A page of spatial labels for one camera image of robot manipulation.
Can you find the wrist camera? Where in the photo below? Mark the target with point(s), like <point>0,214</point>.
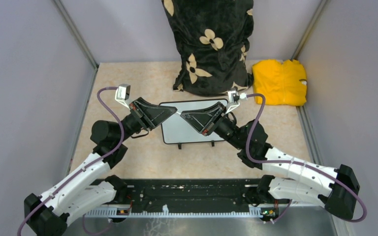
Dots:
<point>122,95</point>
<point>234,98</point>

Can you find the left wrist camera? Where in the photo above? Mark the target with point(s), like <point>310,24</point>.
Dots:
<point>122,95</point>

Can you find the folded yellow garment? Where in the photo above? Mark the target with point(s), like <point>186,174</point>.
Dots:
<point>281,82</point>

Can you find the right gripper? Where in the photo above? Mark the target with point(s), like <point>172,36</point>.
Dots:
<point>206,120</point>

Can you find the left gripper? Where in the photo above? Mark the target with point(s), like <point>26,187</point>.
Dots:
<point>155,114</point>

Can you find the small whiteboard black frame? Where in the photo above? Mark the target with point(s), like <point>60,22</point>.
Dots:
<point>176,131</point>

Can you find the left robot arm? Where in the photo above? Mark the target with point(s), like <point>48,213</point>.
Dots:
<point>50,213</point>

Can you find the aluminium rail frame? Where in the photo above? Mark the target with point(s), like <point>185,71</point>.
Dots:
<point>185,198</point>

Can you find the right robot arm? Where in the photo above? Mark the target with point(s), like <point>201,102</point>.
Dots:
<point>334,189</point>

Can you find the black floral blanket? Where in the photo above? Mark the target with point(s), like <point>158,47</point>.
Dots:
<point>212,39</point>

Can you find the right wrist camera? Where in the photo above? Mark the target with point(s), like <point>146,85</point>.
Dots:
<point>234,98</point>

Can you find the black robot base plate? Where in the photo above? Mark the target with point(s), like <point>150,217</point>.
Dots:
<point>193,198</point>

